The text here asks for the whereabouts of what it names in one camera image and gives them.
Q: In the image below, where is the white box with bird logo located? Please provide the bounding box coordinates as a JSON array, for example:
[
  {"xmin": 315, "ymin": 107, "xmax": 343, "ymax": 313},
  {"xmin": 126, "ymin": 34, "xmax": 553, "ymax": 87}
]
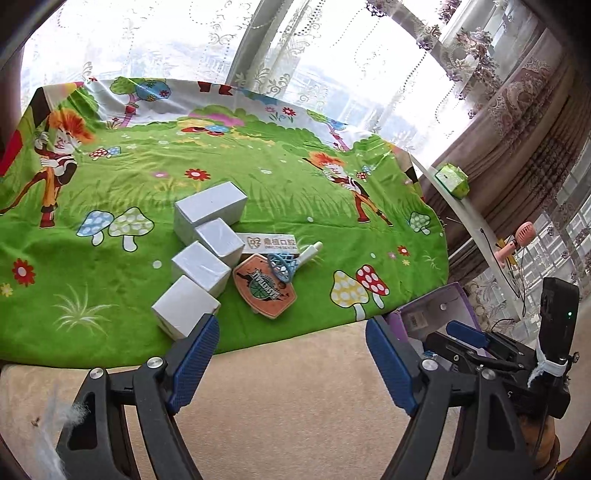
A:
[{"xmin": 151, "ymin": 275, "xmax": 221, "ymax": 340}]

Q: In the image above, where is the white box film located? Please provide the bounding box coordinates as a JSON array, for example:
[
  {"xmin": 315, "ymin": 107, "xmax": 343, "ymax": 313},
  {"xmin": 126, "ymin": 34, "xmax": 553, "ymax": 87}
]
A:
[{"xmin": 171, "ymin": 241, "xmax": 230, "ymax": 298}]

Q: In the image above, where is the dental gold white box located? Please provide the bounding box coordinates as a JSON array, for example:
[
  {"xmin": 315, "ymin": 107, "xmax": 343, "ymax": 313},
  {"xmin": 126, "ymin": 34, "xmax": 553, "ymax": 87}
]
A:
[{"xmin": 236, "ymin": 232, "xmax": 300, "ymax": 255}]

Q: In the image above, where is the small white cube box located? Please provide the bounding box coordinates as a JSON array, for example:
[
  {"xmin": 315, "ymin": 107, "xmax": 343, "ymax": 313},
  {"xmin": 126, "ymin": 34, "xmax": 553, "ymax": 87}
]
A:
[{"xmin": 194, "ymin": 218, "xmax": 245, "ymax": 268}]

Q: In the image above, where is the white long box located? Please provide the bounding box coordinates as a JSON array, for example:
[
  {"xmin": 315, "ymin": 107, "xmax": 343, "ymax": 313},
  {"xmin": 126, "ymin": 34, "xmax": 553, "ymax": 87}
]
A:
[{"xmin": 173, "ymin": 182, "xmax": 247, "ymax": 245}]

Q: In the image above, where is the right hand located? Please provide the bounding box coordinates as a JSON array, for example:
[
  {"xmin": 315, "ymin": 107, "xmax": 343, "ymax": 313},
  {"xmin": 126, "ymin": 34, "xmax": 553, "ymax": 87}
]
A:
[{"xmin": 519, "ymin": 416, "xmax": 560, "ymax": 479}]

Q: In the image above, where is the purple cardboard storage box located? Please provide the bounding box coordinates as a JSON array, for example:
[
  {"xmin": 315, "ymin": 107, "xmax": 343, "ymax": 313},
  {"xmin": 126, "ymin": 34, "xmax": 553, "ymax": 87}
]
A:
[{"xmin": 386, "ymin": 282, "xmax": 481, "ymax": 350}]

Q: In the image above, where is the pink handheld fan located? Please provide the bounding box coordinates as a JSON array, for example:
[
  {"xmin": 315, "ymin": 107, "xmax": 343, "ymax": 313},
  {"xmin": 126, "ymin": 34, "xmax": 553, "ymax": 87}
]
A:
[{"xmin": 494, "ymin": 221, "xmax": 536, "ymax": 268}]

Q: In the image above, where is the white shelf board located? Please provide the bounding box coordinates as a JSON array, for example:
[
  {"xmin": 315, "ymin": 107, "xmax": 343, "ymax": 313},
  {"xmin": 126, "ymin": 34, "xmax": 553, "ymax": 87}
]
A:
[{"xmin": 411, "ymin": 157, "xmax": 525, "ymax": 321}]

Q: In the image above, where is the green tissue box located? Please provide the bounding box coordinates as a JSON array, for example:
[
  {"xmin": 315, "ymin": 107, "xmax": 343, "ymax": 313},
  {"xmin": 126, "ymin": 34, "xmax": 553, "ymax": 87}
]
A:
[{"xmin": 435, "ymin": 163, "xmax": 470, "ymax": 200}]

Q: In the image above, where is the green cartoon tablecloth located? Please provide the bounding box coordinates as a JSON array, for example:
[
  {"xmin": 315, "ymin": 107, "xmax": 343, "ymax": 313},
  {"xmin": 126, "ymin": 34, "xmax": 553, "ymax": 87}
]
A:
[{"xmin": 1, "ymin": 77, "xmax": 449, "ymax": 368}]

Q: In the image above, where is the brown patterned curtain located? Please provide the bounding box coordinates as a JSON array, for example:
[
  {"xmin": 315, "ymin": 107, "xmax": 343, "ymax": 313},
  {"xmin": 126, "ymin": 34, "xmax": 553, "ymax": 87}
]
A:
[{"xmin": 433, "ymin": 1, "xmax": 590, "ymax": 237}]

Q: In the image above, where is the orange hexagon badge pack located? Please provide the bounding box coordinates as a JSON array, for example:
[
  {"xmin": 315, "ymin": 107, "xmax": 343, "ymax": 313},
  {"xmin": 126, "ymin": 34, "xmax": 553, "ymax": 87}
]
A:
[{"xmin": 232, "ymin": 254, "xmax": 297, "ymax": 319}]

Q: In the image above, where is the white plastic handle brush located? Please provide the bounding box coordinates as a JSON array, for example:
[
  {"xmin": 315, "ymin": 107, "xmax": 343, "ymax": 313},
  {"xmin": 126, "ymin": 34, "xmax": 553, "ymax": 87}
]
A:
[{"xmin": 295, "ymin": 242, "xmax": 324, "ymax": 269}]

